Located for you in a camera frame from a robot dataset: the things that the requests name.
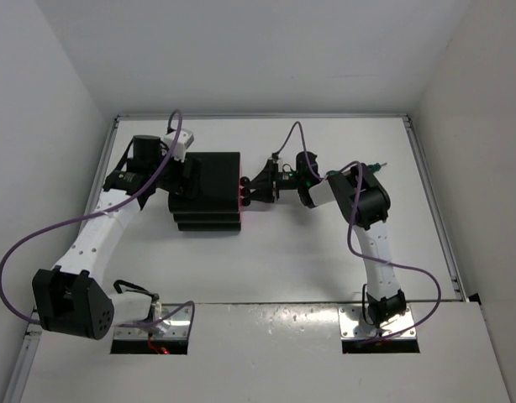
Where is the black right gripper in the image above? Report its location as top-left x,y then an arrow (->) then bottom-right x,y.
245,161 -> 304,203

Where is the pink bottom drawer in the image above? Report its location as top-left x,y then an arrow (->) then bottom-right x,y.
240,196 -> 251,209

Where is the black drawer cabinet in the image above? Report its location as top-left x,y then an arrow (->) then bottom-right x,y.
168,152 -> 241,233

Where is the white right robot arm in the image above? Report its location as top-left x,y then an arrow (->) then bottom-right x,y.
240,151 -> 407,327

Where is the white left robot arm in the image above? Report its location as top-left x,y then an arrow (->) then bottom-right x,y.
32,130 -> 200,340

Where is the pink top drawer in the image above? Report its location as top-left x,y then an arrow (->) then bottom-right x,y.
240,170 -> 250,187

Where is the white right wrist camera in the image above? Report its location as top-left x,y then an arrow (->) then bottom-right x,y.
270,153 -> 280,164

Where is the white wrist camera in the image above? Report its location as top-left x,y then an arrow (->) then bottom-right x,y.
270,153 -> 280,164
162,129 -> 195,162

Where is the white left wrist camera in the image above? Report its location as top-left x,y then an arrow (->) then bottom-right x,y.
162,129 -> 195,162

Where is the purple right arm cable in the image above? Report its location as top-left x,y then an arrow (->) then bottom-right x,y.
271,121 -> 443,347

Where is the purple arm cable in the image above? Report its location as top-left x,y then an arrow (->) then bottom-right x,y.
0,109 -> 196,329
271,121 -> 443,347

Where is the green handled stubby screwdriver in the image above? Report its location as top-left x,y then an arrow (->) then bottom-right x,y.
367,162 -> 387,173

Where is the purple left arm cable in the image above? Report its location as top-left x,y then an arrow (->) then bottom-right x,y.
0,109 -> 196,329

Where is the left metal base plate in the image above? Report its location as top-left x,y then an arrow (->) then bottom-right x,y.
113,303 -> 194,342

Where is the metal base plate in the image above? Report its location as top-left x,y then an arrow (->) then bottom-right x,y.
113,303 -> 194,342
339,304 -> 418,340

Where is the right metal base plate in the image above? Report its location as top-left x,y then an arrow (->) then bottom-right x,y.
339,304 -> 418,340

